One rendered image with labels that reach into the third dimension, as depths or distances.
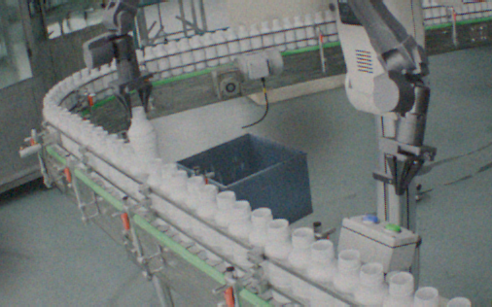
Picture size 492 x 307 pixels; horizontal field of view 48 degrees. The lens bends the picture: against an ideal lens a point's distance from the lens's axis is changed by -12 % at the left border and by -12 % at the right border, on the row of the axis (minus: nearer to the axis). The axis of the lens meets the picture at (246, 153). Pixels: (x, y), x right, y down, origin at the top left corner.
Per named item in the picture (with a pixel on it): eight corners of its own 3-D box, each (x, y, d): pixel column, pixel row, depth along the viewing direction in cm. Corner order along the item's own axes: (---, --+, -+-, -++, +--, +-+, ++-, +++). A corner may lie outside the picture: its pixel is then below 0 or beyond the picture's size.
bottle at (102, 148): (117, 178, 184) (105, 128, 178) (126, 183, 180) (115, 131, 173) (101, 186, 180) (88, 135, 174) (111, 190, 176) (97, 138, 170)
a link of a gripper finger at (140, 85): (122, 117, 149) (114, 82, 145) (146, 108, 152) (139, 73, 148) (133, 121, 143) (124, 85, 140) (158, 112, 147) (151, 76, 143)
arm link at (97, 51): (130, 9, 134) (116, 9, 141) (87, 23, 128) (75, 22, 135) (140, 56, 139) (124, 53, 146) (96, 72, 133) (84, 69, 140)
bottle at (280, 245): (282, 285, 119) (271, 214, 113) (308, 289, 116) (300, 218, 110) (266, 301, 114) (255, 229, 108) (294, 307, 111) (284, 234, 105)
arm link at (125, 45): (135, 30, 138) (126, 29, 143) (110, 39, 135) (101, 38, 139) (141, 57, 141) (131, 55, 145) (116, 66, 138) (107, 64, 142)
